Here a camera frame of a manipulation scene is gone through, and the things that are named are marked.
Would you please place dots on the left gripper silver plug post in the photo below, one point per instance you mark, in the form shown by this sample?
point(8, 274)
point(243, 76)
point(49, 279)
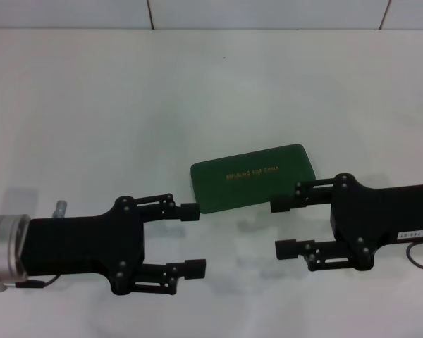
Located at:
point(60, 208)

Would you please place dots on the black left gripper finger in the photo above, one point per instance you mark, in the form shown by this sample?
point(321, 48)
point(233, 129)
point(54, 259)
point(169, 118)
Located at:
point(190, 212)
point(194, 268)

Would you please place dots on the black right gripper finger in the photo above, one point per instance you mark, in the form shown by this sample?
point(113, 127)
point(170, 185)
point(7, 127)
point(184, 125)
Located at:
point(289, 249)
point(280, 204)

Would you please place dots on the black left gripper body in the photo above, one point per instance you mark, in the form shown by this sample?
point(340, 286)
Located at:
point(84, 243)

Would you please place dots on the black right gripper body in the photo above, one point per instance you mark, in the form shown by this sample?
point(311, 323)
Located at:
point(391, 214)

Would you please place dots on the green glasses case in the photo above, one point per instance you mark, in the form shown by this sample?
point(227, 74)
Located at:
point(250, 179)

